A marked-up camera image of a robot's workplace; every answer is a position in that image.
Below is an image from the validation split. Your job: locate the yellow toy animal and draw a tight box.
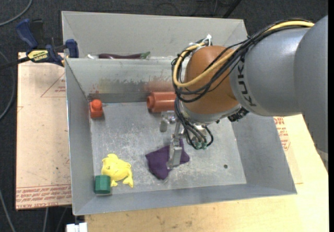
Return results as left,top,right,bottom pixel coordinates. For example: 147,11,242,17
101,153,134,189

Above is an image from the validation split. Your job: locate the red-orange plastic cup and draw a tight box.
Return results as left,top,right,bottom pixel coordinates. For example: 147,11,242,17
146,91,178,113

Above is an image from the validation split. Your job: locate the brown cardboard board, red print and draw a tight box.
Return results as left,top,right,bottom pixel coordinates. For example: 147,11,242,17
15,52,304,211

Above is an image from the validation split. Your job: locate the purple cloth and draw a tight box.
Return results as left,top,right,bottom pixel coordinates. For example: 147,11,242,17
145,138,190,181

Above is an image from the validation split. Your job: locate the red-orange block with knob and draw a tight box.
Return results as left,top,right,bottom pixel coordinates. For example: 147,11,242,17
89,99,105,119

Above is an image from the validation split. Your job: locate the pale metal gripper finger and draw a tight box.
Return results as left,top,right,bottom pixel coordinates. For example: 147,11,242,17
166,134,184,170
159,111,176,133

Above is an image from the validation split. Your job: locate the green hexagonal block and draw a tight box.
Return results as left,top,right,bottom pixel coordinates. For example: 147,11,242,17
93,175,112,195

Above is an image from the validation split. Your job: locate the grey metal bin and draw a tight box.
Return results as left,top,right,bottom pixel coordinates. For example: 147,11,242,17
61,10,297,216

